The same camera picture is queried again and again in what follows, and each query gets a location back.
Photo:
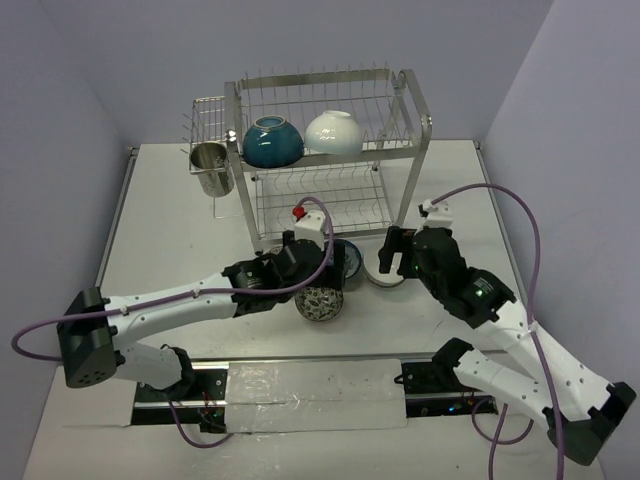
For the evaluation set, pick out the wire side basket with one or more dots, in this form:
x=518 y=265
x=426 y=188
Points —
x=205 y=121

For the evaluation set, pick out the floral patterned dark bowl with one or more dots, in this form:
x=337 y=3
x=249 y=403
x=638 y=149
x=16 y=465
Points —
x=319 y=304

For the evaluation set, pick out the steel two-tier dish rack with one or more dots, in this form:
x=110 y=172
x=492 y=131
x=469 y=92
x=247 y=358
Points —
x=365 y=131

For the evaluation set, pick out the teal bowl tan interior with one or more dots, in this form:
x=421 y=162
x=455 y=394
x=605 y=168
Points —
x=272 y=142

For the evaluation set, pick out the white taped board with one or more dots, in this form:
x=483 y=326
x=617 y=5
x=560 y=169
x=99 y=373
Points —
x=314 y=396

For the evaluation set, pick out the white bowl top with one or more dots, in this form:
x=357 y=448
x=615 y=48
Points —
x=334 y=132

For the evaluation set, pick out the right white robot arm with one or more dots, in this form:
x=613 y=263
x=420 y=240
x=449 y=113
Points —
x=578 y=408

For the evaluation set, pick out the white bowl dark rim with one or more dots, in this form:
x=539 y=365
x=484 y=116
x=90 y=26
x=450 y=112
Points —
x=383 y=280

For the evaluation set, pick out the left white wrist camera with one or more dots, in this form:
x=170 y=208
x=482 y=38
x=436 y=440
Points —
x=310 y=224

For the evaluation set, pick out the steel utensil cup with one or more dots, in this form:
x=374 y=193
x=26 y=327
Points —
x=210 y=164

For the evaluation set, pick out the black mounting rail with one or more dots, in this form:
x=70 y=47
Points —
x=204 y=405

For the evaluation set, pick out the blue patterned bowl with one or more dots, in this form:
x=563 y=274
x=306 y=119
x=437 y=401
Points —
x=353 y=260

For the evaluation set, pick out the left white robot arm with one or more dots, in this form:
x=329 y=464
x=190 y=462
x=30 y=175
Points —
x=101 y=338

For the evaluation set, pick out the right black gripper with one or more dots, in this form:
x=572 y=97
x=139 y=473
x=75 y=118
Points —
x=398 y=239

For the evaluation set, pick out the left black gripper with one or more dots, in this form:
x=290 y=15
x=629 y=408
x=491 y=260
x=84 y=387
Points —
x=338 y=264

